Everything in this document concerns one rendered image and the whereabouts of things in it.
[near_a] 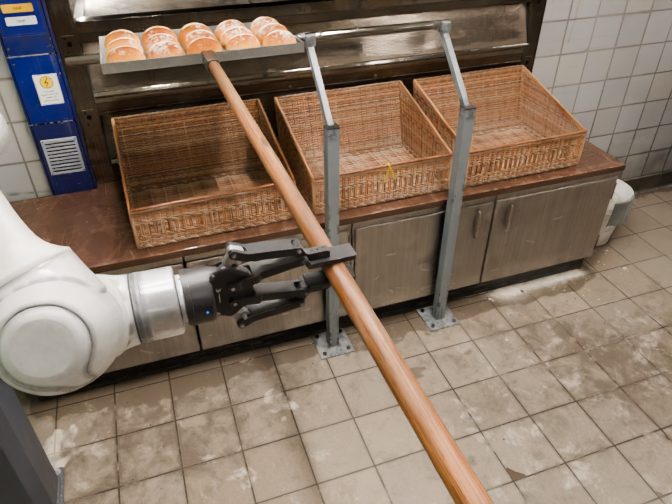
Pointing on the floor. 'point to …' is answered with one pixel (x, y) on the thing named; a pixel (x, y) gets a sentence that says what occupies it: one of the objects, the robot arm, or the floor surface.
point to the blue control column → (26, 45)
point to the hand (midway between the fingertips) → (330, 266)
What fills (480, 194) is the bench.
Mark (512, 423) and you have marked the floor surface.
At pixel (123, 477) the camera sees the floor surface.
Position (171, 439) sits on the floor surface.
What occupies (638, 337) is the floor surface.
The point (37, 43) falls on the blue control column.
